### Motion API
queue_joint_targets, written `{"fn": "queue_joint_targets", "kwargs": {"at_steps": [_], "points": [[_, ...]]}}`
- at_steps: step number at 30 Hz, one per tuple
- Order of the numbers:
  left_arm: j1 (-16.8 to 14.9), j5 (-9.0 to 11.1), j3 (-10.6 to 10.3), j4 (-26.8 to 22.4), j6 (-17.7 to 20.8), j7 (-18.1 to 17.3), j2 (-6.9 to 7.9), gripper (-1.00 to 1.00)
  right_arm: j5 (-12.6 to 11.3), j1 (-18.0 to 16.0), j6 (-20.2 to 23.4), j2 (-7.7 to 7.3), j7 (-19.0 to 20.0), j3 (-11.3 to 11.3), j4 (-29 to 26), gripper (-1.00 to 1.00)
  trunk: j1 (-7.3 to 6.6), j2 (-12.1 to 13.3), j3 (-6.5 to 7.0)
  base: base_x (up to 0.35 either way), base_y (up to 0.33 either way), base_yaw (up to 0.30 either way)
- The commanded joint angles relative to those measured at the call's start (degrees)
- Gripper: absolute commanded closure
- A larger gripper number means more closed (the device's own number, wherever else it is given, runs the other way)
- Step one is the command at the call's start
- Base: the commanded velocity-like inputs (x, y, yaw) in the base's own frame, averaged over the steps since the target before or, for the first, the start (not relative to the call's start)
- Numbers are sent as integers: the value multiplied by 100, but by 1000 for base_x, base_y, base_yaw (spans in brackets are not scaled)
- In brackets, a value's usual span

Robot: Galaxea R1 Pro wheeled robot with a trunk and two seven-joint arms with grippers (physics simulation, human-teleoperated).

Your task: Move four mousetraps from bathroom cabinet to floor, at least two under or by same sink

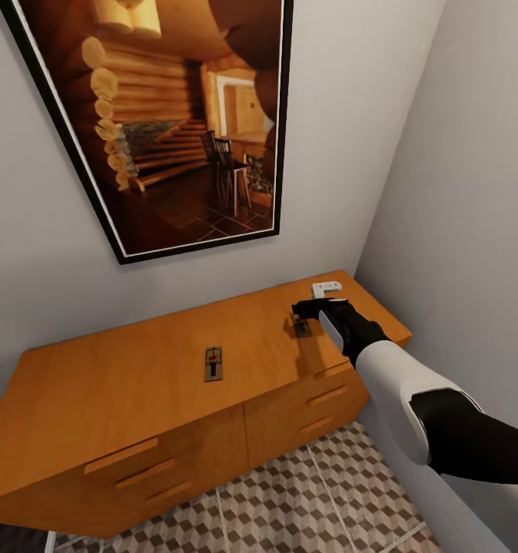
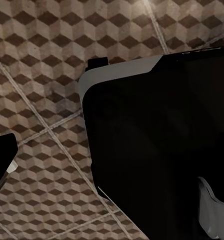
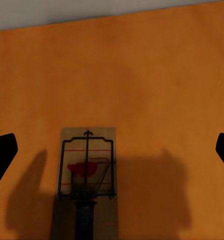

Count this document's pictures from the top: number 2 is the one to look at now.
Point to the shower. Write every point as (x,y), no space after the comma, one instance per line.
(13,166)

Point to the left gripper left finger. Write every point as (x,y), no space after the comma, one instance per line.
(8,150)

